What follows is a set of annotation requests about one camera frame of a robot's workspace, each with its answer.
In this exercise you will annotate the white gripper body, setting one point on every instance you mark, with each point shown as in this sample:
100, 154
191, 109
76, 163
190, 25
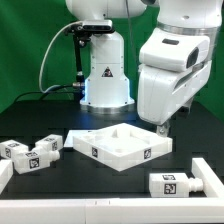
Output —
173, 69

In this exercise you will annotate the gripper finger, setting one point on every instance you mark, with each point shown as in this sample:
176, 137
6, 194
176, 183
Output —
163, 130

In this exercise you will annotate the white square table top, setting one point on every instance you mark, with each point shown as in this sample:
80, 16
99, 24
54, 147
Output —
122, 146

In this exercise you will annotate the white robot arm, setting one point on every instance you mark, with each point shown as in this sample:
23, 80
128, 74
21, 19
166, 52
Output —
106, 86

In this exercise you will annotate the white U-shaped fence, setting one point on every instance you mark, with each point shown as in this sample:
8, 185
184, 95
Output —
195, 210

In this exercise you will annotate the white marker sheet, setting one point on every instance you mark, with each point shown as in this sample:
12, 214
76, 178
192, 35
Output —
69, 139

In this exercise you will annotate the black camera on stand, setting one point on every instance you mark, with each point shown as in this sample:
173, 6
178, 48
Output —
81, 32

